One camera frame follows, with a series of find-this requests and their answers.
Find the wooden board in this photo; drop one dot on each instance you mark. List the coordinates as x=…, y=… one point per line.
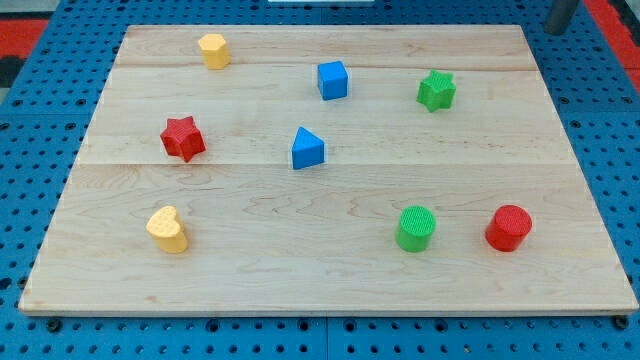
x=267, y=240

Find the blue triangle block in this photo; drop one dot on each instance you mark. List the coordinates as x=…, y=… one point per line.
x=307, y=150

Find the blue cube block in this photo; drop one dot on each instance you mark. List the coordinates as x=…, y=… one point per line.
x=332, y=80

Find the green cylinder block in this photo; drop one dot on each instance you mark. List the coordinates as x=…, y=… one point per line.
x=415, y=228

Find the red star block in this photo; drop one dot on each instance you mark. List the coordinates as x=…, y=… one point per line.
x=182, y=138

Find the green star block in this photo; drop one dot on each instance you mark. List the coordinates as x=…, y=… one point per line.
x=436, y=91

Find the yellow heart block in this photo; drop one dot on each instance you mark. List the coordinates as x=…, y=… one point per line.
x=167, y=230

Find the yellow hexagon block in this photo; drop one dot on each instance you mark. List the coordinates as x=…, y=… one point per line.
x=214, y=50

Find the red cylinder block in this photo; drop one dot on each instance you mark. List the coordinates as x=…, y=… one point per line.
x=508, y=228

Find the grey metal rod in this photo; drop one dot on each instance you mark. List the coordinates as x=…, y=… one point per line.
x=559, y=17

